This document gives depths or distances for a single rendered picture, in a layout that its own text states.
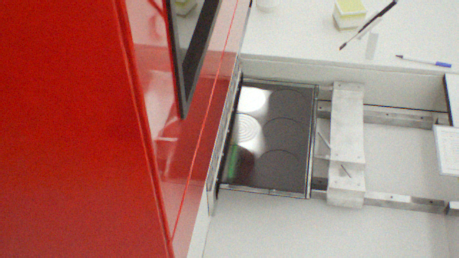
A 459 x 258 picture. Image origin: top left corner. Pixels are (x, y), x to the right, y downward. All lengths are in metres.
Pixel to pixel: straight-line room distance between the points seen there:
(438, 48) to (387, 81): 0.16
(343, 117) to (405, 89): 0.20
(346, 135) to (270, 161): 0.22
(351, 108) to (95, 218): 0.94
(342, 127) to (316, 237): 0.30
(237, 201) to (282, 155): 0.15
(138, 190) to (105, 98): 0.13
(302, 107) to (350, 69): 0.17
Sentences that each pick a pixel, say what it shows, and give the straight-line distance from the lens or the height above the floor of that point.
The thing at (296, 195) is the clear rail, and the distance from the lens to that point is 1.19.
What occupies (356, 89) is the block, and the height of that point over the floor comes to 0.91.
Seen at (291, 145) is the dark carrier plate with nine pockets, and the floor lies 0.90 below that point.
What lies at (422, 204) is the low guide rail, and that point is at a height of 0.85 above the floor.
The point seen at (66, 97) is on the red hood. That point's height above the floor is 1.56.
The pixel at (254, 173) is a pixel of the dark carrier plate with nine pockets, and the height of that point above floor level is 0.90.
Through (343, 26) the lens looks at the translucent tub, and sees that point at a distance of 1.50.
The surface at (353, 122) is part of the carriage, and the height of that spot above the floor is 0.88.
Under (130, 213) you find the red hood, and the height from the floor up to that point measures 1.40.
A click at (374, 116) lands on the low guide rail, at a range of 1.46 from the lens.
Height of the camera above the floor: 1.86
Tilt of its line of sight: 47 degrees down
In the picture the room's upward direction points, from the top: 2 degrees counter-clockwise
